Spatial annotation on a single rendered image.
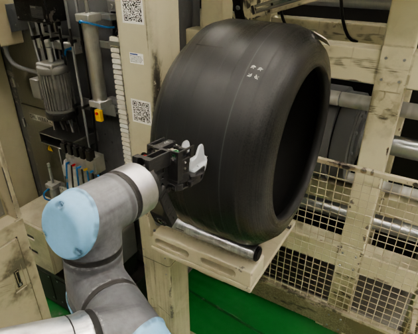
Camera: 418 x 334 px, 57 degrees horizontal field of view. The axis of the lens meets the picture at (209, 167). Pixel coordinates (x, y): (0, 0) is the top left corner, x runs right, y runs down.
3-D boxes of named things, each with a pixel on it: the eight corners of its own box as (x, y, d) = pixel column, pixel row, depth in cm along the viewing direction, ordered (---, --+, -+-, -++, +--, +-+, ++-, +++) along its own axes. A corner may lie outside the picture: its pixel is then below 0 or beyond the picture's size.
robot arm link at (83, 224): (40, 252, 57) (30, 191, 53) (102, 216, 67) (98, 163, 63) (85, 276, 52) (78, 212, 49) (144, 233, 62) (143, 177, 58)
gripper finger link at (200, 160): (217, 139, 80) (194, 152, 73) (216, 165, 83) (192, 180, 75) (205, 136, 82) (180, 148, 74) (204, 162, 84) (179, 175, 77)
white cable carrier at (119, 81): (125, 177, 135) (108, 36, 112) (135, 171, 139) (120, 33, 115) (135, 180, 133) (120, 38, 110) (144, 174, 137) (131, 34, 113)
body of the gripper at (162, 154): (198, 144, 72) (157, 164, 62) (196, 185, 75) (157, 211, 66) (164, 135, 75) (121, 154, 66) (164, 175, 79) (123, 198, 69)
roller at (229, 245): (155, 225, 123) (154, 213, 121) (164, 218, 127) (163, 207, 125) (255, 265, 108) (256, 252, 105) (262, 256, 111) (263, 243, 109)
